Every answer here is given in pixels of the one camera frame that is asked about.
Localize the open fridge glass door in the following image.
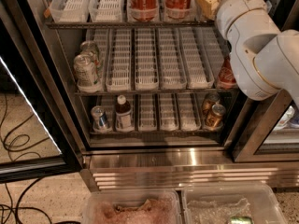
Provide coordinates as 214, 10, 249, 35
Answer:
0, 0, 82, 183

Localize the clear bin with pink wrap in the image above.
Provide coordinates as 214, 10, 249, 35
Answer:
81, 189, 182, 224

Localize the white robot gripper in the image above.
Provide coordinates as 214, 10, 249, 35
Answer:
193, 0, 281, 53

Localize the brown drink bottle white cap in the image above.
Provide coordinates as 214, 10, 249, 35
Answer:
115, 95, 133, 130

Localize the red cola can middle shelf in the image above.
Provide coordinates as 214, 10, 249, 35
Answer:
218, 57, 236, 89

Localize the black floor cable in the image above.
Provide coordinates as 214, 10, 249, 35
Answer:
0, 93, 80, 224

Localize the stainless fridge base grille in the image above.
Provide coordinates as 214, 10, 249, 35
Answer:
80, 148, 299, 191

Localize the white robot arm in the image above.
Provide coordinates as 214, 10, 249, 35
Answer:
195, 0, 299, 105

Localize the blue silver energy can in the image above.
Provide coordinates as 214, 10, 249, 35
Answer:
91, 105, 110, 133

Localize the red cola can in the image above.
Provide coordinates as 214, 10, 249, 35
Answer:
130, 0, 157, 21
164, 0, 191, 19

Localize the gold can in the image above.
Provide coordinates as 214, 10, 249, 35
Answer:
202, 92, 221, 115
205, 104, 226, 128

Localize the bottom wire shelf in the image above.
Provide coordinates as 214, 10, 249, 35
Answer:
90, 130, 220, 136

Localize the white soda can front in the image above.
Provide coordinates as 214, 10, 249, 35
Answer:
74, 54, 100, 93

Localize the wire shelf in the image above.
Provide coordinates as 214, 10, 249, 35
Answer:
75, 88, 239, 96
46, 21, 215, 29
90, 130, 220, 136

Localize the top wire shelf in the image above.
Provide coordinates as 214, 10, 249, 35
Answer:
46, 21, 215, 29

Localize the white tray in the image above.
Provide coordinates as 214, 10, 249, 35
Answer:
88, 0, 124, 22
50, 0, 90, 22

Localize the gold can rear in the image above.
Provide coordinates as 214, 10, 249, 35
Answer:
202, 92, 221, 115

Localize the red cola can left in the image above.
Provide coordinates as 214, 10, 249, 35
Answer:
130, 0, 157, 21

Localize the clear bin with bubble wrap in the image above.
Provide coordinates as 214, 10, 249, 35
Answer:
181, 183, 288, 224

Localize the white soda can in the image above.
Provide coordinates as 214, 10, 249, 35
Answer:
80, 40, 102, 69
74, 54, 100, 93

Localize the green can in bin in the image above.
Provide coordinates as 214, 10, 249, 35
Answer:
229, 217, 254, 224

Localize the red cola can right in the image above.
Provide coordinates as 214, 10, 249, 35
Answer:
164, 0, 191, 19

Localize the middle wire shelf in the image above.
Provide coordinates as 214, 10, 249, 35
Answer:
75, 88, 239, 96

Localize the gold can front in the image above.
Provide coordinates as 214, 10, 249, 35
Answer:
205, 104, 226, 128

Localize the white tray top far left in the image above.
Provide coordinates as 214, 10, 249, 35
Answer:
50, 0, 90, 22

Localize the white soda can rear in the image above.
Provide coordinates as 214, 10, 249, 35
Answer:
80, 40, 102, 69

